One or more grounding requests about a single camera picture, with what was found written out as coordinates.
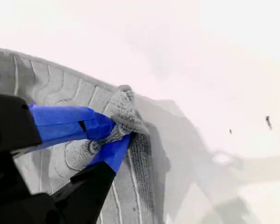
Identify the grey striped towel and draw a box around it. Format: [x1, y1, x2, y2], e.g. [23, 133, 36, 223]
[0, 46, 173, 224]

